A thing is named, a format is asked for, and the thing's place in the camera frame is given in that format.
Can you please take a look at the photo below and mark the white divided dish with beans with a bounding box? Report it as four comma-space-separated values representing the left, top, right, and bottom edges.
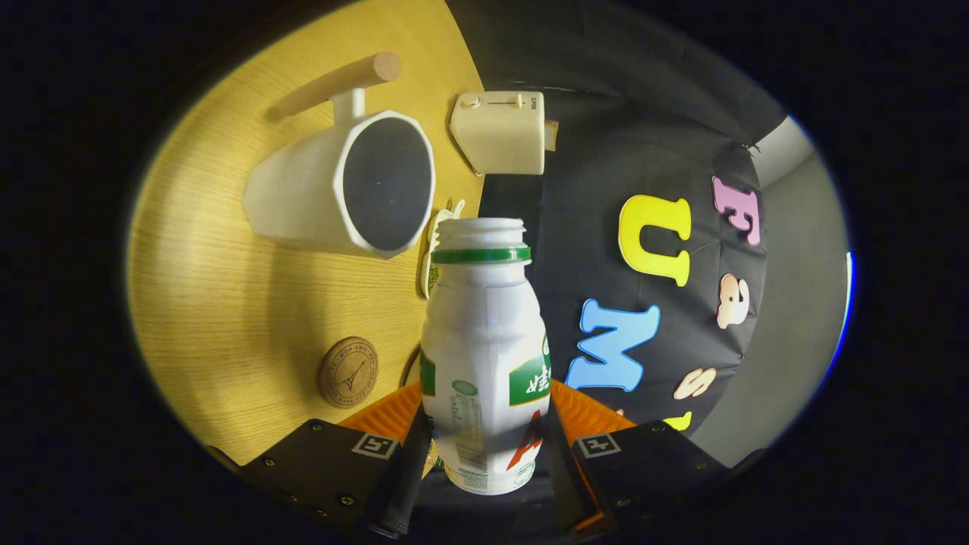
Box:
419, 199, 466, 300

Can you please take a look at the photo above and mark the wooden table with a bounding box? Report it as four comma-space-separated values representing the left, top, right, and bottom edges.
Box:
126, 0, 485, 466

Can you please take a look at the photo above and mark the white juice bottle green label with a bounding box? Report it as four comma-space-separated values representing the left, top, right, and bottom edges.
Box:
419, 217, 552, 497

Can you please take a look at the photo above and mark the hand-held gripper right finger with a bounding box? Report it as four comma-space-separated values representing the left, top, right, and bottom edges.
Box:
541, 378, 731, 538

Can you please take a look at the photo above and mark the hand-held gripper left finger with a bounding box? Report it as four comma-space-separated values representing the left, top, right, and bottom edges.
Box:
238, 378, 436, 540

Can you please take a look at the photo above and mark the white cup with wooden handle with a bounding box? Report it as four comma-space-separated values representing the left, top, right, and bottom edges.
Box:
242, 51, 438, 260

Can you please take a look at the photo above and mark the round wooden coaster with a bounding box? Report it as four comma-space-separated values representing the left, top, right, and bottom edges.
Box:
317, 336, 379, 410

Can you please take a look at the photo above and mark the cream toaster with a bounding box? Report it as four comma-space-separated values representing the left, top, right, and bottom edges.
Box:
449, 91, 547, 176

